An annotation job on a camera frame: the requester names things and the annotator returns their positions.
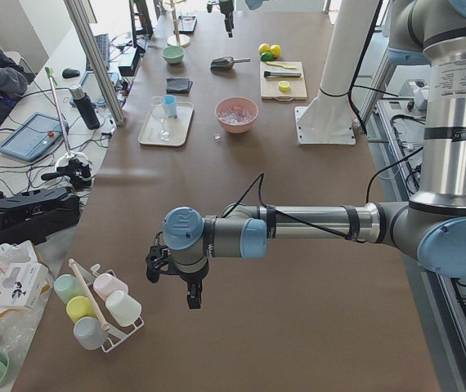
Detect green lime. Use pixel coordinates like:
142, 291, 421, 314
260, 51, 275, 62

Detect pink cup on rack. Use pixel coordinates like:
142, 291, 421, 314
93, 273, 128, 301

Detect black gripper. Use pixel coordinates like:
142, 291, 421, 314
206, 0, 234, 38
145, 244, 209, 310

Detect green cup on rack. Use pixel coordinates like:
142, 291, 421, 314
53, 274, 84, 305

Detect yellow plastic knife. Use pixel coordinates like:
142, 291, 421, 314
265, 61, 297, 69

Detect white pillar base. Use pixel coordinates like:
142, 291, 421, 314
295, 1, 382, 145

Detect grey cup on rack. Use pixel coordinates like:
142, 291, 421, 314
74, 316, 108, 350

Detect clear ice cubes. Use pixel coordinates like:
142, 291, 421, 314
217, 105, 255, 126

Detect white product box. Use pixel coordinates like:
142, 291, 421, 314
0, 262, 48, 310

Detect yellow lemon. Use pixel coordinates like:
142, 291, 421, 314
270, 44, 282, 57
258, 42, 271, 55

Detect wooden cutting board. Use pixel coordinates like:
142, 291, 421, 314
260, 61, 307, 100

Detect steel ice scoop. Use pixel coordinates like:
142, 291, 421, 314
209, 56, 251, 71

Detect blue cup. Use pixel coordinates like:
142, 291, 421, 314
163, 94, 177, 118

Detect clear wine glass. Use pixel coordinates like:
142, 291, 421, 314
150, 96, 172, 141

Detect pink bowl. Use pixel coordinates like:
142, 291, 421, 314
215, 96, 258, 134

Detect cream serving tray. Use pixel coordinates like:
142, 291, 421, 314
138, 102, 194, 147

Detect black bag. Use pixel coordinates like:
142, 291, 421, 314
0, 187, 80, 244

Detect wooden cup tree stand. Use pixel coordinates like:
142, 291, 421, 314
163, 0, 190, 47

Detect yellow cup on rack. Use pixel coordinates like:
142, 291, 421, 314
66, 296, 96, 323

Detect mint green bowl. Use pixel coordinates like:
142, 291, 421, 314
161, 46, 185, 65

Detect black bottle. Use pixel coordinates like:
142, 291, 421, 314
69, 84, 100, 130

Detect half lemon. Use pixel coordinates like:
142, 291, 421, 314
278, 81, 290, 91

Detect white cup on rack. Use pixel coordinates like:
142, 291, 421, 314
105, 291, 142, 327

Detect white cup rack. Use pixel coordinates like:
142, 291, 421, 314
68, 259, 146, 353

